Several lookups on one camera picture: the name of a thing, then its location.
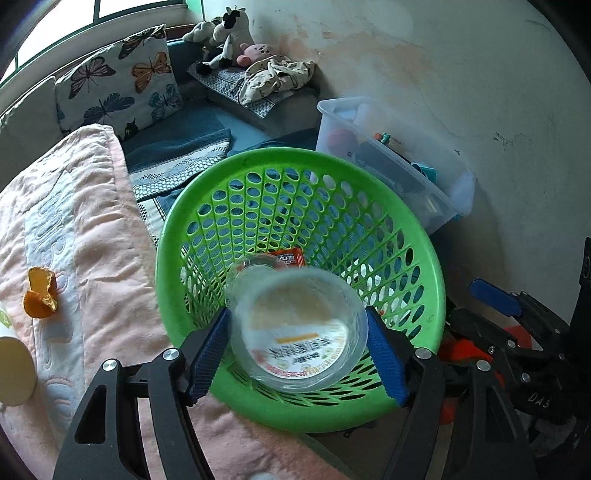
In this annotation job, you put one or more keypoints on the window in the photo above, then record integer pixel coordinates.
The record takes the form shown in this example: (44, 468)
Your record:
(55, 27)

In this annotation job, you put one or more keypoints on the pink blanket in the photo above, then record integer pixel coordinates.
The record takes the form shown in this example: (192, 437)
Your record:
(92, 221)

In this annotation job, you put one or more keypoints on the crumpled beige cloth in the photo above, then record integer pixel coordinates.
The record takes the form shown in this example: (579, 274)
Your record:
(272, 78)

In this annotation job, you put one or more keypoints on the grey plush toy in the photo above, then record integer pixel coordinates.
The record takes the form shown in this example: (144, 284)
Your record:
(198, 32)

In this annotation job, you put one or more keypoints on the black white cow plush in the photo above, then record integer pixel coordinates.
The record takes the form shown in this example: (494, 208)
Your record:
(231, 27)

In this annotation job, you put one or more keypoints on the clear plastic storage box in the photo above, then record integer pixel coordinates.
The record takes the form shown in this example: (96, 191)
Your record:
(443, 198)

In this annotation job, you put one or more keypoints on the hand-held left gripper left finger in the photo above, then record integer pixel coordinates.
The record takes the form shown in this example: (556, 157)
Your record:
(210, 355)

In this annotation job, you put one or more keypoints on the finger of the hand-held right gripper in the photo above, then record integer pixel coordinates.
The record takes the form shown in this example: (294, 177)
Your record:
(480, 332)
(494, 297)

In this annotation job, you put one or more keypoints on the clear plastic bowl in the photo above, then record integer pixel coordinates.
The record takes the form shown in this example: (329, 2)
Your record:
(300, 323)

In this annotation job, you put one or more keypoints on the white paper cup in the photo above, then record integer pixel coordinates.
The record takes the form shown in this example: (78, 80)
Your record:
(14, 369)

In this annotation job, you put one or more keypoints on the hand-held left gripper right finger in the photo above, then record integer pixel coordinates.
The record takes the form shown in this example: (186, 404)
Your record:
(385, 364)

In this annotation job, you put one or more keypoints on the clear plastic cup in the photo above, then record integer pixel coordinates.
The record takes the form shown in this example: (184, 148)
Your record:
(251, 267)

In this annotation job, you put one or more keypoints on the red snack wrapper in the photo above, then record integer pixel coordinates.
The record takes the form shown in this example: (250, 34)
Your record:
(291, 257)

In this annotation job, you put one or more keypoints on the large butterfly print pillow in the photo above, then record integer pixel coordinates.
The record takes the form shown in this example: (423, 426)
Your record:
(115, 78)

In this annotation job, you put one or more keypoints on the pink plush toy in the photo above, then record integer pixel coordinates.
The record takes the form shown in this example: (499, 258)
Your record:
(254, 53)

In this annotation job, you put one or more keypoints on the grey patterned cushion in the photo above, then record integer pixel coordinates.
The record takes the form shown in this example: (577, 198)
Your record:
(258, 113)

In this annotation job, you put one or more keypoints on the blue patterned blanket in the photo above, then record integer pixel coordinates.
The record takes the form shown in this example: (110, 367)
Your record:
(184, 134)

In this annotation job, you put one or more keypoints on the orange peel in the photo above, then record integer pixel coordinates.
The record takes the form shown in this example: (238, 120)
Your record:
(39, 302)

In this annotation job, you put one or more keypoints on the green plastic basket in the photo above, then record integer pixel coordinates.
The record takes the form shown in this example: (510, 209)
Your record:
(295, 413)

